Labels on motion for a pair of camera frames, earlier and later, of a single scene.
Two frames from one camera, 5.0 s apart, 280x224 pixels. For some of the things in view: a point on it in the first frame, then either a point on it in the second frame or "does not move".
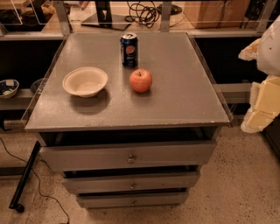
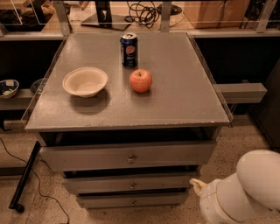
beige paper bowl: x=85 y=81 does not move
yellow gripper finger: x=255 y=122 to x=197 y=185
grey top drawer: x=128 y=155 does not move
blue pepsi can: x=129 y=44 does not move
